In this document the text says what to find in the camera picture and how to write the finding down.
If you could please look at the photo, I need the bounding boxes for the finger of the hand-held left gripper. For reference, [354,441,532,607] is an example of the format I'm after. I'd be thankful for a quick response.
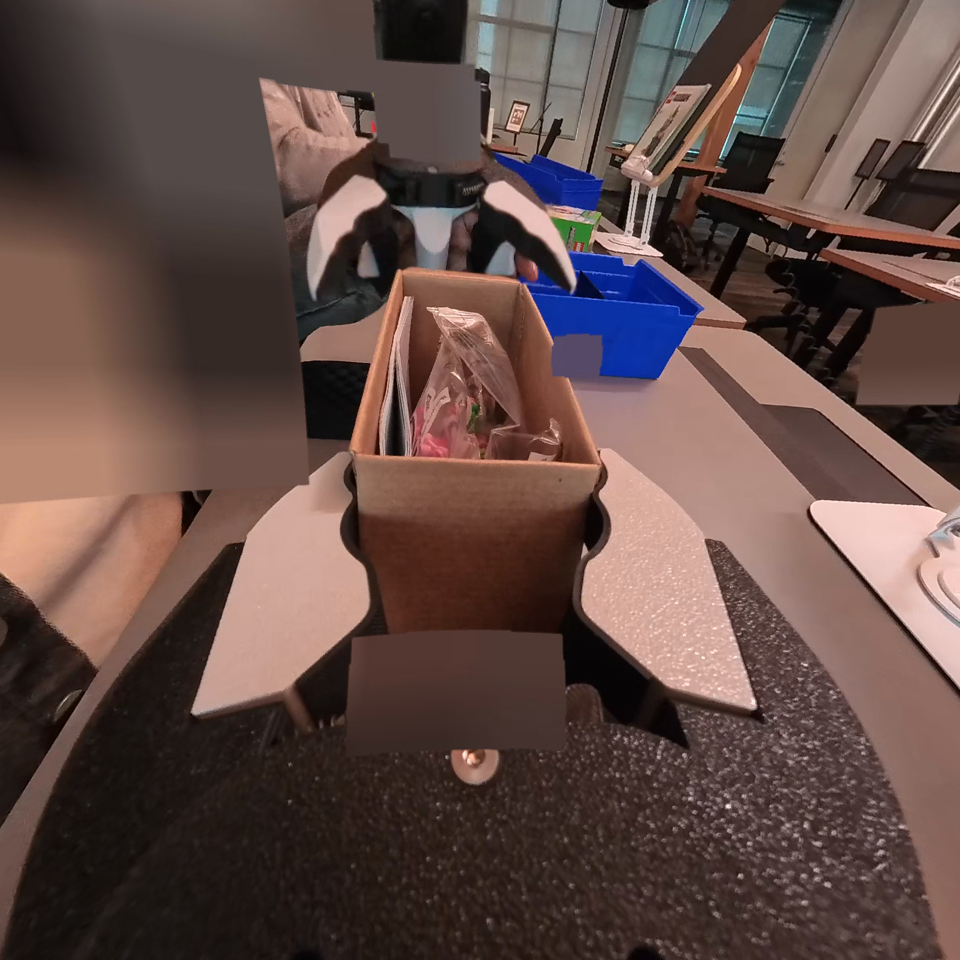
[304,174,393,300]
[478,182,580,295]

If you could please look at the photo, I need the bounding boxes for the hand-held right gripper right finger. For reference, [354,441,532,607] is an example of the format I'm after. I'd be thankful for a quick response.
[571,447,759,729]

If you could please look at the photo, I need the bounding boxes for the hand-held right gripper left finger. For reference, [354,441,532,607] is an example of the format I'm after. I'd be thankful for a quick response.
[189,450,376,735]

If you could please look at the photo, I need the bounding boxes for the green cardboard box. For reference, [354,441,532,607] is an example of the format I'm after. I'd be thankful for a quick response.
[546,206,603,255]

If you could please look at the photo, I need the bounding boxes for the blue plastic bin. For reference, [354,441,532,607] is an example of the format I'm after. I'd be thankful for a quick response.
[523,251,706,381]
[491,150,606,219]

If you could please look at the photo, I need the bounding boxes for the black floor lamp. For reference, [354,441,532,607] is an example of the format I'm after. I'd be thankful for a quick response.
[592,0,646,175]

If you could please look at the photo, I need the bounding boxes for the white instruction booklet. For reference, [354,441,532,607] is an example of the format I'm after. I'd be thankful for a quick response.
[377,296,416,459]

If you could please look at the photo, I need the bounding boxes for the black mesh wrist pad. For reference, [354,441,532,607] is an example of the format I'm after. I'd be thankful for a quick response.
[300,358,376,444]

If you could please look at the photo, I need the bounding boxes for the person's cream shirt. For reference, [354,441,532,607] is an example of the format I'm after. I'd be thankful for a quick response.
[0,491,207,661]

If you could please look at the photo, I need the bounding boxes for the brown top office desk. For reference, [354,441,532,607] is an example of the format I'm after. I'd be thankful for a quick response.
[817,247,960,305]
[701,183,960,252]

